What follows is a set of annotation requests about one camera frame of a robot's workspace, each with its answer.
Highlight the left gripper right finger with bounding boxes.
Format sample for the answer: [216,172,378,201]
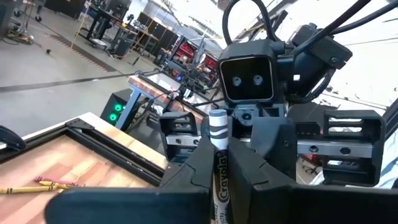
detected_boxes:
[228,138,398,224]

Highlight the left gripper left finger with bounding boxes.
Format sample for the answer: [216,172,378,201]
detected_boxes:
[44,136,216,224]

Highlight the black computer tower green LEDs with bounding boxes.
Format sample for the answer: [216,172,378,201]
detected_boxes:
[99,88,133,132]

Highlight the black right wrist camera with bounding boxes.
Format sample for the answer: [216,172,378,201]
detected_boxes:
[216,39,279,107]

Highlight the grey crayon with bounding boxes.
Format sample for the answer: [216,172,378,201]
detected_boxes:
[208,108,231,224]

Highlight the distant black desks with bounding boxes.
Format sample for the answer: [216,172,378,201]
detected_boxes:
[77,0,181,62]

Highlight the red crayon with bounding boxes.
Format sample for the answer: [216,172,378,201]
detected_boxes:
[33,175,85,188]

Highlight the black frame clamp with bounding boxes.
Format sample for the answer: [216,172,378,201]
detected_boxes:
[0,124,27,152]

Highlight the grey-legged wooden workstation table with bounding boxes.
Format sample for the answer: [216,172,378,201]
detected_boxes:
[115,73,226,131]

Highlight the red tool cabinet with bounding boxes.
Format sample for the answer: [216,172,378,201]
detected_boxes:
[172,40,220,85]

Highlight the black upright frame post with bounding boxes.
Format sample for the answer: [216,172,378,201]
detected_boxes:
[329,1,398,35]
[292,0,373,57]

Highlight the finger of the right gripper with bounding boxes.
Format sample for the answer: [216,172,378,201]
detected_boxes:
[248,115,299,185]
[198,116,217,149]

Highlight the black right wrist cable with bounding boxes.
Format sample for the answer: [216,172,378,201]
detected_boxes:
[221,0,282,47]

